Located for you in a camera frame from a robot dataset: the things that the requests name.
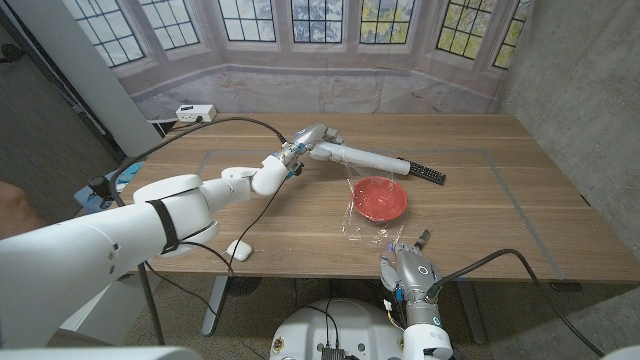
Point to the black round object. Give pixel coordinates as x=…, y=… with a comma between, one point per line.
x=100, y=187

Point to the black round fan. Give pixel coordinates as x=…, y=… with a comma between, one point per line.
x=242, y=285

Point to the cling film roll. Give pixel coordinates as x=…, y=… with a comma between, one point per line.
x=365, y=157

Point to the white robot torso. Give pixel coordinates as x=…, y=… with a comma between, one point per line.
x=340, y=325

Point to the person's bare leg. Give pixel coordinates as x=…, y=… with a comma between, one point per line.
x=17, y=210

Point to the blue box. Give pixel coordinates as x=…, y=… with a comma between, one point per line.
x=131, y=170

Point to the black TV remote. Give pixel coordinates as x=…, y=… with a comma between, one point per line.
x=427, y=172

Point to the red plate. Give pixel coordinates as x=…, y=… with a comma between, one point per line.
x=380, y=199

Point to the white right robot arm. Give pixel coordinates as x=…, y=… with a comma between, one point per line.
x=427, y=342

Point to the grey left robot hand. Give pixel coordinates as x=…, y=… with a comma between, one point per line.
x=312, y=135

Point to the clear cling film sheet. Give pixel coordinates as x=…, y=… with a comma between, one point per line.
x=370, y=230

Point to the white power strip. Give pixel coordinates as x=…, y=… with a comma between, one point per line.
x=196, y=112

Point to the grey table leg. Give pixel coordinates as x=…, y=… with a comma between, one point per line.
x=472, y=312
x=214, y=305

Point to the white AirPods case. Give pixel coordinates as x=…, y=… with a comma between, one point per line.
x=240, y=250

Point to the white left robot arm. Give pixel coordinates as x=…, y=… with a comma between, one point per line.
x=125, y=235

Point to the printed window backdrop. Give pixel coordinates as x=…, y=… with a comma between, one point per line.
x=320, y=90

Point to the small black battery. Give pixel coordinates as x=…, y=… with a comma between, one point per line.
x=423, y=239

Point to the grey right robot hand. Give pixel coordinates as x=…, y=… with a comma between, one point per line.
x=415, y=277

